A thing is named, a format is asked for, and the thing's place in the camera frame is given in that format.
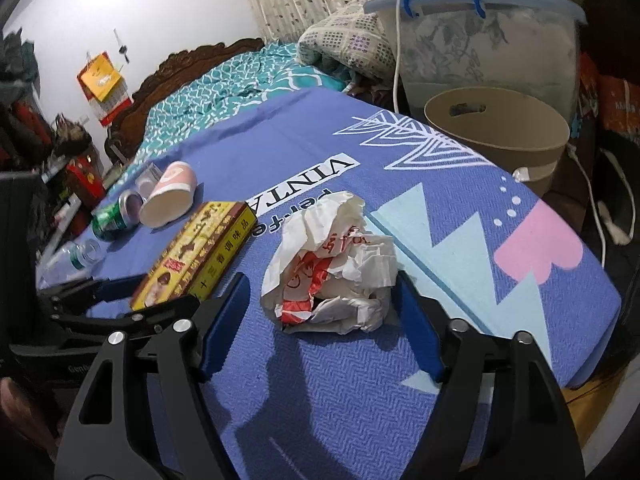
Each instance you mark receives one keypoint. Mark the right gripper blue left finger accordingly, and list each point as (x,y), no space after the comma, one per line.
(217,321)

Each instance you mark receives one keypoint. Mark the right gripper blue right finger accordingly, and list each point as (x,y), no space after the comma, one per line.
(427,328)

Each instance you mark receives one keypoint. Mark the white red wrapper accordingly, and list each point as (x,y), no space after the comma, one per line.
(330,274)

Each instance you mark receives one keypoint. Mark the pink white paper cup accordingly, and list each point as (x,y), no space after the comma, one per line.
(172,197)

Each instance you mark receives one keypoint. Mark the beige round trash bin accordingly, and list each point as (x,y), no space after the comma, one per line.
(519,133)

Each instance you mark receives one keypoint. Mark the yellow brown cardboard box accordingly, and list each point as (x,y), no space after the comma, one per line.
(195,260)

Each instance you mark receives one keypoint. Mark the clear plastic water bottle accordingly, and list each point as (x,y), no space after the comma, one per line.
(73,261)

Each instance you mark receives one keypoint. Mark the blue patterned bed sheet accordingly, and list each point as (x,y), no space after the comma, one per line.
(527,299)

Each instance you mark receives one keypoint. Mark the green drink can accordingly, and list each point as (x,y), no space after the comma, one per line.
(115,219)

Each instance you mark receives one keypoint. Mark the cluttered storage shelf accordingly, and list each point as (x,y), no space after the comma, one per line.
(40,163)

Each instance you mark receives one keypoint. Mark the carved wooden headboard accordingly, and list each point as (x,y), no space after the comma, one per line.
(125,134)

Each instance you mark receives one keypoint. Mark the teal patterned quilt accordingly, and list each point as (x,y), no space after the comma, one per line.
(243,82)

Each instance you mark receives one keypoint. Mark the grey checkered pillow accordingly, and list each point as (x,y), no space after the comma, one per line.
(351,38)

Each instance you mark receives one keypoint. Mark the clear plastic storage bin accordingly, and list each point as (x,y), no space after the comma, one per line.
(529,46)

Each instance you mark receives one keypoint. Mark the red yellow wall calendar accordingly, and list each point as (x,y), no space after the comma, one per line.
(104,88)

